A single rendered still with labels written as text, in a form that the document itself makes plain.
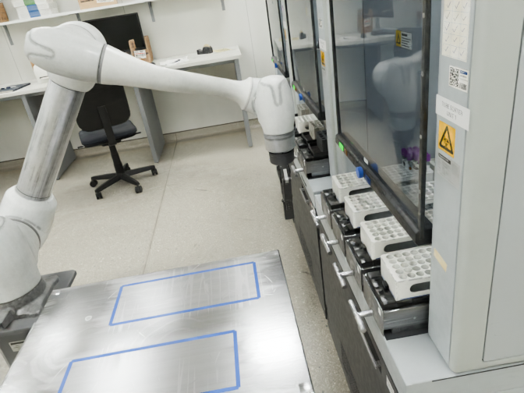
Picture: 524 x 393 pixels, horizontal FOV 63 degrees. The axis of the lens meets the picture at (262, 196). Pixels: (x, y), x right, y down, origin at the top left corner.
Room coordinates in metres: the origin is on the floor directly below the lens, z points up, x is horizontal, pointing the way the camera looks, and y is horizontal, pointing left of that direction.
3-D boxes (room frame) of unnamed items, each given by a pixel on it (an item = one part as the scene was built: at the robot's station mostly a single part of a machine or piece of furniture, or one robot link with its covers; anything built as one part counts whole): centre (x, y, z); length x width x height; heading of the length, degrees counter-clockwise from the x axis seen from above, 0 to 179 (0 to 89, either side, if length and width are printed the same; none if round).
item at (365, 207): (1.05, -0.38, 0.83); 0.30 x 0.10 x 0.06; 92
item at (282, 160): (1.19, -0.08, 0.96); 0.08 x 0.07 x 0.09; 2
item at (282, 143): (1.19, -0.08, 1.03); 0.09 x 0.09 x 0.06
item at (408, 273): (0.74, -0.39, 0.83); 0.30 x 0.10 x 0.06; 92
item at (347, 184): (1.20, -0.38, 0.83); 0.30 x 0.10 x 0.06; 91
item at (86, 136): (3.61, 1.20, 0.52); 0.64 x 0.60 x 1.05; 22
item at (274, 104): (1.21, -0.08, 1.14); 0.13 x 0.11 x 0.16; 6
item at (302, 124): (1.91, -0.36, 0.83); 0.30 x 0.10 x 0.06; 92
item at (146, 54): (4.52, 0.95, 1.02); 0.22 x 0.17 x 0.24; 1
